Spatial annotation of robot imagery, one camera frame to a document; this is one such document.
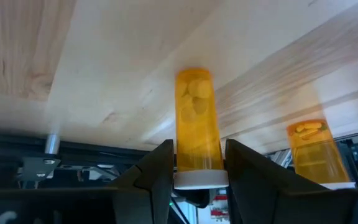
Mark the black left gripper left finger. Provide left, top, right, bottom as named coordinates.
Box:
left=109, top=139, right=176, bottom=224

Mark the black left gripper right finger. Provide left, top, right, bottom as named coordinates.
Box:
left=226, top=139, right=358, bottom=224

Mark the large orange pill bottle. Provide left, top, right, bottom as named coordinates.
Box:
left=286, top=118, right=357, bottom=190

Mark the small orange pill bottle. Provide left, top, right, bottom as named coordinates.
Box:
left=173, top=67, right=230, bottom=190

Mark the silver metal standoff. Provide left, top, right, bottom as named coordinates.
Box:
left=45, top=133, right=61, bottom=155

